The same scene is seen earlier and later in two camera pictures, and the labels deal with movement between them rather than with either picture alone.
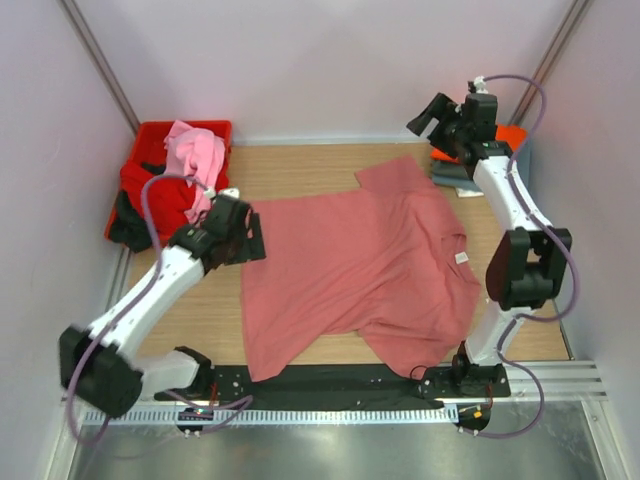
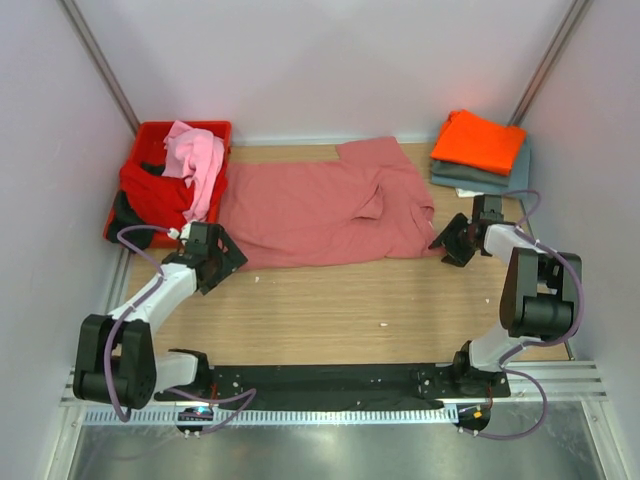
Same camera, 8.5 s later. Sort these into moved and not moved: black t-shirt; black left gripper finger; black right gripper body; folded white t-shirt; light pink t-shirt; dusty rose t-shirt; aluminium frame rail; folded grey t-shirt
Moved: black right gripper body; black left gripper finger; dusty rose t-shirt
Not moved: folded grey t-shirt; black t-shirt; light pink t-shirt; folded white t-shirt; aluminium frame rail
